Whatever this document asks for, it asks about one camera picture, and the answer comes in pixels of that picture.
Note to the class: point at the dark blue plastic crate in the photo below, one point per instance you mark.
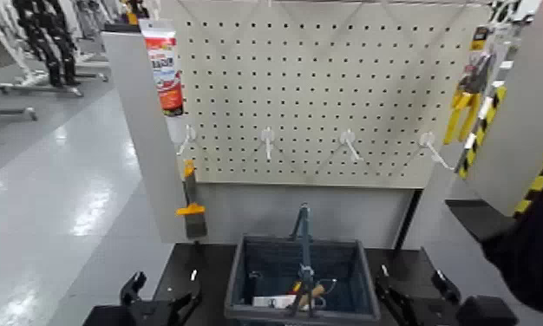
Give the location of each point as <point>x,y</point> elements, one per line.
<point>239,291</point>

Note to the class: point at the black humanoid robot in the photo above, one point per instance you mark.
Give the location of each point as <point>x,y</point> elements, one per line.
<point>48,41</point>

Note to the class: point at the white pegboard hook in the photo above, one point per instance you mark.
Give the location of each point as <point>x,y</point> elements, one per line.
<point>427,139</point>
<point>347,137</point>
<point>268,135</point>
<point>189,134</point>

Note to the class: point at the yellow black hazard tape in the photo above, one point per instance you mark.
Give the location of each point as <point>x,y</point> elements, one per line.
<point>481,129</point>
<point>540,182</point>

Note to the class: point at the white flat packaged item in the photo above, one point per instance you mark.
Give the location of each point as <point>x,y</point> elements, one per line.
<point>271,301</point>

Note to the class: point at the red white sealant tube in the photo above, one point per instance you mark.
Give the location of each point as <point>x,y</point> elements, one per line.
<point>166,68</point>

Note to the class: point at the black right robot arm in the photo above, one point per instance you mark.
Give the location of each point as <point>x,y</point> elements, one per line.
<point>535,255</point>

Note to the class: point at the black white packaged item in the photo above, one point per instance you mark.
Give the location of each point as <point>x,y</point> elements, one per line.
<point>508,10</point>

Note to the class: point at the grey side panel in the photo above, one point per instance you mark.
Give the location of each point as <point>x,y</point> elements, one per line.
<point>526,91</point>

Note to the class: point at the beige perforated pegboard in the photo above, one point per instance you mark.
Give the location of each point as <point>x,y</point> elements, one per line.
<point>299,68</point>

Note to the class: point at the grey metal stand leg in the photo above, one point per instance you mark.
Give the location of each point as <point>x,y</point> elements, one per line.
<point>12,113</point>

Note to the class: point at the white humanoid robot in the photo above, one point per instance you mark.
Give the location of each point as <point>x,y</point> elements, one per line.
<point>3,36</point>

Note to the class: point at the black yellow pliers packaging card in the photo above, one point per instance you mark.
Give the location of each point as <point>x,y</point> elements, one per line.
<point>480,38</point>

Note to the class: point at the yellow black machine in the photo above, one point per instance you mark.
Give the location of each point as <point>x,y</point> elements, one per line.
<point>132,13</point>

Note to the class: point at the grey metal robot stand base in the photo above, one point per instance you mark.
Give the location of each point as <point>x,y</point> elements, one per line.
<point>48,87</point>

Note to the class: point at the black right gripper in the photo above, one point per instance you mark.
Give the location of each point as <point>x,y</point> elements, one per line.
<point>485,312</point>

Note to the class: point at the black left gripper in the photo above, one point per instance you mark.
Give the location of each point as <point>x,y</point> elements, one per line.
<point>130,316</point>

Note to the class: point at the red yellow small tool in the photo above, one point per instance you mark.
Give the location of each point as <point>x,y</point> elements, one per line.
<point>295,287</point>

